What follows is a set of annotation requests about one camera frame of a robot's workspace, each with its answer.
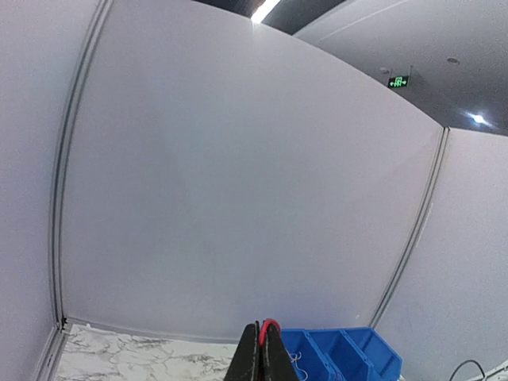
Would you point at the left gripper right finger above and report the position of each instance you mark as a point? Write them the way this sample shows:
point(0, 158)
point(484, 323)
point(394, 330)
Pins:
point(276, 363)

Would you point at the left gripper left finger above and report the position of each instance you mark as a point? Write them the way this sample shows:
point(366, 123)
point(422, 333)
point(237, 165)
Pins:
point(245, 364)

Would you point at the left blue storage bin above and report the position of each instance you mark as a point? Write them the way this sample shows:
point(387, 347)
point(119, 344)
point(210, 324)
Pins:
point(306, 358)

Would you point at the blue storage bin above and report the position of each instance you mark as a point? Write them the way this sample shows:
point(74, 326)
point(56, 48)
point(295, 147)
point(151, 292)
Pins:
point(384, 361)
point(342, 348)
point(306, 358)

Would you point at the middle blue storage bin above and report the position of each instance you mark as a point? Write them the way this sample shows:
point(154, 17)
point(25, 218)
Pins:
point(342, 348)

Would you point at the right blue storage bin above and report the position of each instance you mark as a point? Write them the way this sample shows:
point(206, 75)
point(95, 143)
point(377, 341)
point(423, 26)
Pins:
point(384, 361)

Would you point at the green exit sign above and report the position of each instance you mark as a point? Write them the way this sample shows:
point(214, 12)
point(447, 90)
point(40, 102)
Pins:
point(398, 81)

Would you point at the ceiling light strip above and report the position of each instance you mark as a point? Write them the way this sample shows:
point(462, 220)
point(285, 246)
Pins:
point(263, 10)

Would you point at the right aluminium corner post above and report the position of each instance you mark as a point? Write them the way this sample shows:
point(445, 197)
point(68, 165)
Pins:
point(416, 230)

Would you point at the aluminium corner post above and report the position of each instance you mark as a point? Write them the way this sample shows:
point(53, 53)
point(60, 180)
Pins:
point(50, 356)
point(416, 230)

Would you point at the left aluminium corner post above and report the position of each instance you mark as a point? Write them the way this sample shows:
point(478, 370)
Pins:
point(50, 356)

